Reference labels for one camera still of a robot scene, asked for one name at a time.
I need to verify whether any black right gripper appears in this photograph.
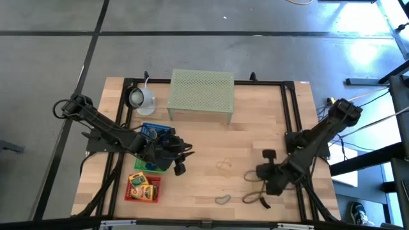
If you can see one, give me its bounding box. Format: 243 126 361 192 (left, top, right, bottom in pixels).
254 148 290 197

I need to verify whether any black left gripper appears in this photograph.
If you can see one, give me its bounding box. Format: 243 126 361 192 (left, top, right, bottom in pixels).
140 134 195 176

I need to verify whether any blue plastic basket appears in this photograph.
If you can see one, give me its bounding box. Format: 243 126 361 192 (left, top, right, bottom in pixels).
140 122 176 141

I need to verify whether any small yellow crayon box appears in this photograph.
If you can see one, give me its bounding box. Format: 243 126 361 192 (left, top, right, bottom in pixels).
128 171 150 188

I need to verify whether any large yellow crayon box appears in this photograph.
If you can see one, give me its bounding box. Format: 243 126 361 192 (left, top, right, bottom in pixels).
130 184 159 203

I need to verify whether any white desk lamp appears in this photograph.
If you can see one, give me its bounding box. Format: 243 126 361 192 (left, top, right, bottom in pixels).
123 85 157 116

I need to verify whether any red plastic basket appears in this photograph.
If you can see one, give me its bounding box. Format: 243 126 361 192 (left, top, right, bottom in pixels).
123 174 163 204

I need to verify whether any green plastic basket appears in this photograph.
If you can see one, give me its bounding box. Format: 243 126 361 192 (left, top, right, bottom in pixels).
133 158 167 174

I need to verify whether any green perforated metal shelf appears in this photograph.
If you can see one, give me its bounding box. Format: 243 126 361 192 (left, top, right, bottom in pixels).
166 68 235 124

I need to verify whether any person's shoe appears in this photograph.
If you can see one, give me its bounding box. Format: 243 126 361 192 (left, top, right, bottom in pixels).
350 201 374 226

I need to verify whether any black metal stand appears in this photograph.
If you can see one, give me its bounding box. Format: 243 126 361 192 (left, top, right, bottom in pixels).
328 59 409 230

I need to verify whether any black rig crossbar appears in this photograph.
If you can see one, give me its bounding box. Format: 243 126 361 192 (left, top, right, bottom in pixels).
0 214 409 230

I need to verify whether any grey furniture foot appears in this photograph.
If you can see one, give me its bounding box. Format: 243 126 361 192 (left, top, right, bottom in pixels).
0 139 26 155

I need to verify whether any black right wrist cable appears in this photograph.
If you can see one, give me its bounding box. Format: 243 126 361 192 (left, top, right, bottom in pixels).
241 190 266 204

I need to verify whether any silver bracket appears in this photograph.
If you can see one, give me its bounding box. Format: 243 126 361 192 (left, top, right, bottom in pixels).
276 222 316 230
99 218 137 228

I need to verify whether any black aluminium table frame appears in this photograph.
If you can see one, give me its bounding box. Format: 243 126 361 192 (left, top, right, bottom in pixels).
75 76 343 224

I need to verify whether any beige floor cable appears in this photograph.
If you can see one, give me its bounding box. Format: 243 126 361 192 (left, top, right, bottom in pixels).
348 86 390 102

